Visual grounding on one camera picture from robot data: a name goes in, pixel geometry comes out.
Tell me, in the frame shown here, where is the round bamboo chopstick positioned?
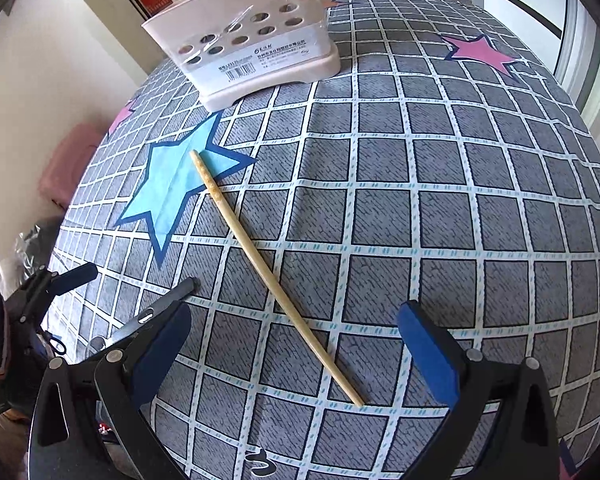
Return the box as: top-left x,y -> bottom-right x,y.
189,149 -> 366,408

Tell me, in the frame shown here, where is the pink plastic box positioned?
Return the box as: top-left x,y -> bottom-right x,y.
37,122 -> 107,212

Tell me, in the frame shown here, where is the grey checked star blanket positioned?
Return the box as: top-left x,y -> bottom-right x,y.
47,0 -> 600,480

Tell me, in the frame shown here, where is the white door frame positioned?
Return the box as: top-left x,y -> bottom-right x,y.
467,0 -> 600,131

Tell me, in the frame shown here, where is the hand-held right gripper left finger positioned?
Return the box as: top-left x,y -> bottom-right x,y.
30,302 -> 193,480

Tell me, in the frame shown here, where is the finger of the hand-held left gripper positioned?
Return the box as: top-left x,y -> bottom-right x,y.
19,265 -> 99,322
86,277 -> 199,357

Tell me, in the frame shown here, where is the white plastic utensil holder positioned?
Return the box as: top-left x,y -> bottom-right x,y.
141,0 -> 342,112

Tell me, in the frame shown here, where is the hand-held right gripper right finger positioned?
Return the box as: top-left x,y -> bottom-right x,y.
397,300 -> 563,480

